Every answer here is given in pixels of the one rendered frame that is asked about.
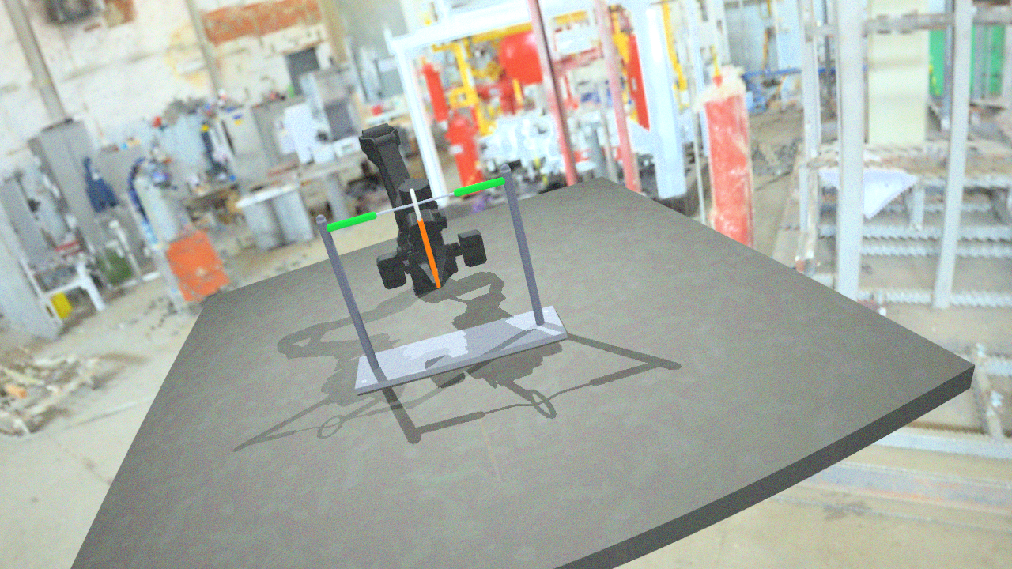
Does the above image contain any orange handle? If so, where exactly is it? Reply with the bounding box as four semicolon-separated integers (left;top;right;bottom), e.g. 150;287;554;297
410;189;440;288

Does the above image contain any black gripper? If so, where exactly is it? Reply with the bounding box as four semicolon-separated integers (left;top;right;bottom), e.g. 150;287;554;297
376;229;487;290

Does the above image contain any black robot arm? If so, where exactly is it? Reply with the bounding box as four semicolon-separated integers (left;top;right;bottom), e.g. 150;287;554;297
358;123;447;296

